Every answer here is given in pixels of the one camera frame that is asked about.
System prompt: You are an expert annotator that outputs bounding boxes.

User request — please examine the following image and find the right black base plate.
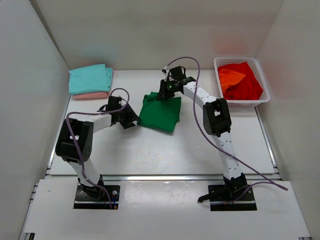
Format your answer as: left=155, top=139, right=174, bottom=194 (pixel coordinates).
left=197, top=184, right=258, bottom=212

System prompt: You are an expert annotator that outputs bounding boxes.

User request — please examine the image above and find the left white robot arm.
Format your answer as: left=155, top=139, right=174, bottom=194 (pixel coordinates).
left=55, top=96, right=141, bottom=201

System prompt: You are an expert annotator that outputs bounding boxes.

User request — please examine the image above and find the red t shirt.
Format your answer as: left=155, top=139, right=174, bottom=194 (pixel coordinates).
left=218, top=62, right=263, bottom=100

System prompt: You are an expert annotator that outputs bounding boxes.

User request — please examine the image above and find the aluminium table rail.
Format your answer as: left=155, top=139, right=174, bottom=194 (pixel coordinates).
left=45, top=173, right=281, bottom=181

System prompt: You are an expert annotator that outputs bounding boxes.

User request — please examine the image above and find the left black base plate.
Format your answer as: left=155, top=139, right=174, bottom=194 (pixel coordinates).
left=73, top=184, right=121, bottom=210

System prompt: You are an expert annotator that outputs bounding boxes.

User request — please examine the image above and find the folded pink t shirt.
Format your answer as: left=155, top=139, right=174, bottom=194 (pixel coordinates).
left=72, top=91, right=109, bottom=101

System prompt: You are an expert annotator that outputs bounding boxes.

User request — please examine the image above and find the folded teal t shirt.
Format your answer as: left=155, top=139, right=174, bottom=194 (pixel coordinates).
left=68, top=64, right=114, bottom=95

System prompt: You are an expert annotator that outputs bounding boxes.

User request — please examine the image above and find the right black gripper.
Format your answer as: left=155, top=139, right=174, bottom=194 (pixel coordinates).
left=157, top=80, right=177, bottom=102

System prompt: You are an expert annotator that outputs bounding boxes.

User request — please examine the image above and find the orange t shirt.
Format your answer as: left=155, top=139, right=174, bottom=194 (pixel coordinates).
left=218, top=69, right=246, bottom=93

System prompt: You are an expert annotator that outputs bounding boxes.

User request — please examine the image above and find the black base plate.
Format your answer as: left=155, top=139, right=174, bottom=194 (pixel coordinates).
left=73, top=184, right=121, bottom=210
left=197, top=184, right=258, bottom=212

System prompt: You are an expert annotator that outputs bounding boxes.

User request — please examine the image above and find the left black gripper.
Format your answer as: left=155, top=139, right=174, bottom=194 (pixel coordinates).
left=116, top=103, right=141, bottom=130

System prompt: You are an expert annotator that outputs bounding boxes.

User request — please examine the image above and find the green t shirt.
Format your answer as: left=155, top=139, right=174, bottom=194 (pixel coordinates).
left=137, top=92, right=182, bottom=134

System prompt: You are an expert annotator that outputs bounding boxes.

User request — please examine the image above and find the white plastic basket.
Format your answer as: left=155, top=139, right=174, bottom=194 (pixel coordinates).
left=213, top=56, right=270, bottom=107

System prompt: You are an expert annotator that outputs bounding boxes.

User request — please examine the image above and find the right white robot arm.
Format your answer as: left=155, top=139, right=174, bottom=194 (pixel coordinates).
left=156, top=66, right=247, bottom=203

